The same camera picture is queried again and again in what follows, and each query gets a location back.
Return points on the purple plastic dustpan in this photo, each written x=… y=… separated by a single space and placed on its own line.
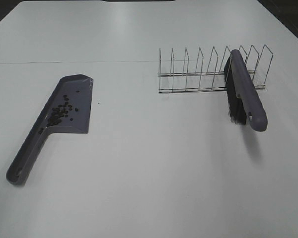
x=25 y=158

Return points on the pile of coffee beans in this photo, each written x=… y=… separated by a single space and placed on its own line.
x=63 y=113

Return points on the chrome wire rack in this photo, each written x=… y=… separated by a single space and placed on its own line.
x=205 y=71

